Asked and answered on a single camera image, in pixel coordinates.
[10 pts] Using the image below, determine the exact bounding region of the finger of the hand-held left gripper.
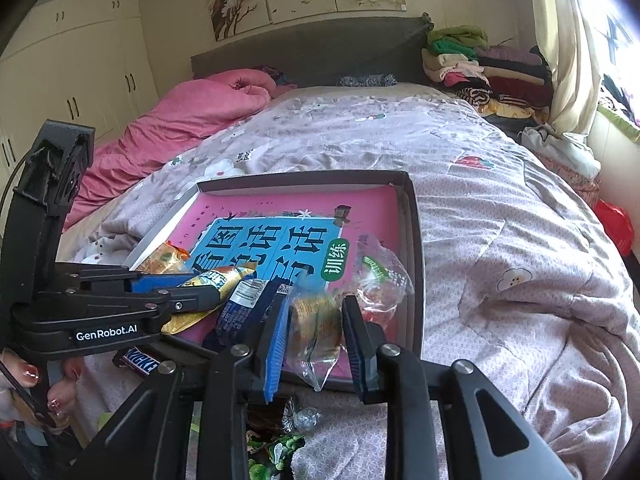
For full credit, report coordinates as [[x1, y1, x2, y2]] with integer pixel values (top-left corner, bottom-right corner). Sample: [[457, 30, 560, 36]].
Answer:
[[57, 286, 222, 335], [54, 262, 195, 296]]

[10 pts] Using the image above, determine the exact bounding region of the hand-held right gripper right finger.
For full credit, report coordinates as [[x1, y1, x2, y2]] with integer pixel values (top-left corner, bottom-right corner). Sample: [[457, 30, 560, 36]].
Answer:
[[340, 295, 576, 480]]

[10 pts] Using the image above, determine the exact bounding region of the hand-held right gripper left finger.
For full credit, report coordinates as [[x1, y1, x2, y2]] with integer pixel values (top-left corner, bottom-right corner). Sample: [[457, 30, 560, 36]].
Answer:
[[75, 280, 293, 480]]

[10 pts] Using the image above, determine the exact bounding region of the orange yellow snack packet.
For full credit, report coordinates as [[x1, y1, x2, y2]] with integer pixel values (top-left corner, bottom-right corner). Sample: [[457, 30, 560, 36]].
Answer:
[[136, 240, 192, 276]]

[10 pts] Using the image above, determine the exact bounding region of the yellow snack packet blue print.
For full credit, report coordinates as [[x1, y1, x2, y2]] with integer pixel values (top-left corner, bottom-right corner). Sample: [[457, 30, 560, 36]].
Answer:
[[161, 261, 259, 336]]

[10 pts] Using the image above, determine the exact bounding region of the clear round cracker packet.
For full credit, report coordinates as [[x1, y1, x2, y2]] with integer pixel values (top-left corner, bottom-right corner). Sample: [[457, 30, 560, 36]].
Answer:
[[284, 291, 347, 392]]

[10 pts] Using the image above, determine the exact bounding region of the brown chocolate bar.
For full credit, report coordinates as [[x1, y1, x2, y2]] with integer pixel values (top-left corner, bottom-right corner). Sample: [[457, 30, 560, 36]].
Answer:
[[112, 345, 167, 377]]

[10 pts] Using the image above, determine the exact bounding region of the clear cookie packet green label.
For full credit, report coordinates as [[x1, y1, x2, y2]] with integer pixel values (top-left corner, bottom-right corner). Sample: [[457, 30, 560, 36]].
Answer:
[[349, 231, 417, 332]]

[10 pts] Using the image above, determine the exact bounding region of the black green pea packet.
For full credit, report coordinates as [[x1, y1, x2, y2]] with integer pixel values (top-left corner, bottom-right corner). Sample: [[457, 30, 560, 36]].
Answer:
[[246, 432, 307, 480]]

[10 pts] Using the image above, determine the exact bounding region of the shallow grey cardboard box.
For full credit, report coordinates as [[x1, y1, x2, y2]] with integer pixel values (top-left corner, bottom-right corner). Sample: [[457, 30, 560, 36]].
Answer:
[[122, 170, 427, 394]]

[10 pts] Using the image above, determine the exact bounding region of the person's left hand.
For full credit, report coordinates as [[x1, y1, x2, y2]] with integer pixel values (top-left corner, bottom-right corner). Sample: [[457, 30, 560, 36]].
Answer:
[[0, 349, 84, 431]]

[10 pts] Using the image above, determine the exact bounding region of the clear candy wrapper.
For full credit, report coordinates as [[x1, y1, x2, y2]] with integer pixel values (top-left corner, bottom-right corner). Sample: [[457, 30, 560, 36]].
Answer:
[[281, 396, 322, 434]]

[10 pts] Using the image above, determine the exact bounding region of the pink and blue book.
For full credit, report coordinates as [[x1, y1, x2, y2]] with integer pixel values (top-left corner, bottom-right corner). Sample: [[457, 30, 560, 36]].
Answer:
[[162, 185, 404, 379]]

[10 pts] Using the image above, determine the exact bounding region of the pink duvet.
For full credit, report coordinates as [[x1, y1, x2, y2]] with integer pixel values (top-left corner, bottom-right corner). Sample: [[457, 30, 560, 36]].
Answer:
[[62, 66, 297, 231]]

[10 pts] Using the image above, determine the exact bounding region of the cream wardrobe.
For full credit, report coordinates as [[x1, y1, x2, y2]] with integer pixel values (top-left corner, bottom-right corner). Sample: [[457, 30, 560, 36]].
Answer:
[[0, 0, 161, 186]]

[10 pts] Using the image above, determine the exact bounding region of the dark patterned pillow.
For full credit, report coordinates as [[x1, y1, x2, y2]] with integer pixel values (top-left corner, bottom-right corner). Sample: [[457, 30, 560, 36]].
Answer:
[[337, 72, 399, 89]]

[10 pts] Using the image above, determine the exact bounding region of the pink floral cushion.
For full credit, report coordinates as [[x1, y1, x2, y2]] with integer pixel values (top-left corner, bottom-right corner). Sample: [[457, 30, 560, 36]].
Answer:
[[537, 155, 602, 207]]

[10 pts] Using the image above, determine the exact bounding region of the grey bed headboard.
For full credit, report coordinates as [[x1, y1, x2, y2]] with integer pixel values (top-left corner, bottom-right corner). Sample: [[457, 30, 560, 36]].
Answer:
[[190, 12, 435, 92]]

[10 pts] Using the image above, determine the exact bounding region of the white cloth bundle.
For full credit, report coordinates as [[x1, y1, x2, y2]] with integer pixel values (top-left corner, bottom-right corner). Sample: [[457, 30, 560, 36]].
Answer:
[[517, 125, 602, 179]]

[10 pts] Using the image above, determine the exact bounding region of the red plastic bag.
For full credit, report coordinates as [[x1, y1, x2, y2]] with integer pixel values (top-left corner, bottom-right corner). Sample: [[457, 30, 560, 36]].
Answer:
[[592, 199, 637, 259]]

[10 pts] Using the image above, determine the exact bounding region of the pile of folded clothes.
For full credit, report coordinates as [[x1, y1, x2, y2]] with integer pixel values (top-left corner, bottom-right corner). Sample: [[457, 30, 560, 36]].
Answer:
[[421, 25, 554, 127]]

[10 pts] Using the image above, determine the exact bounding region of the green edged windowsill mat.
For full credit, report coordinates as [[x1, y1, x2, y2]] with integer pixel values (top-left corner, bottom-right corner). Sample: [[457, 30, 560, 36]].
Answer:
[[597, 97, 640, 144]]

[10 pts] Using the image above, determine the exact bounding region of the cream curtain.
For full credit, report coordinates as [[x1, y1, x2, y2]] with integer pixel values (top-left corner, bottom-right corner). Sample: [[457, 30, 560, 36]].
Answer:
[[525, 0, 602, 137]]

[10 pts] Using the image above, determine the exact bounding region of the window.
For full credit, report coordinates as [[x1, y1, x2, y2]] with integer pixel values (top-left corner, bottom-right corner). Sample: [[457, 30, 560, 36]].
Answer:
[[570, 0, 640, 126]]

